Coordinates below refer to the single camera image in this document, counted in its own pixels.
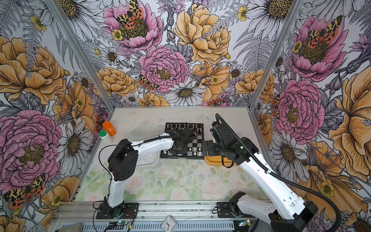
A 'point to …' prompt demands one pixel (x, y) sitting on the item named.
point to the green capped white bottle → (106, 137)
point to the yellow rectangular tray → (217, 161)
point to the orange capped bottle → (109, 127)
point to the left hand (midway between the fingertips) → (179, 153)
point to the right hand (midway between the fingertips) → (212, 151)
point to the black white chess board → (194, 151)
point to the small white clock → (169, 224)
